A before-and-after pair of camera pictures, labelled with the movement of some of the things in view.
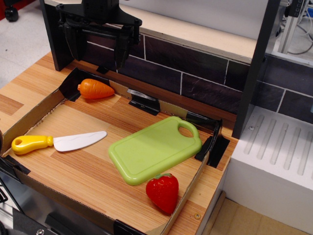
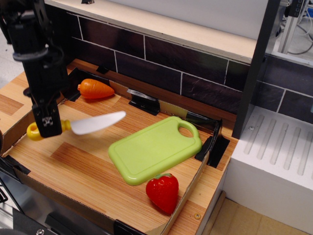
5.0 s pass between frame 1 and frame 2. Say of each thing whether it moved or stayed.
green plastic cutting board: stayed
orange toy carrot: stayed
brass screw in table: stayed
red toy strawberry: stayed
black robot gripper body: moved
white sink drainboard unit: stayed
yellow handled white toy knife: moved
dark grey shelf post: stayed
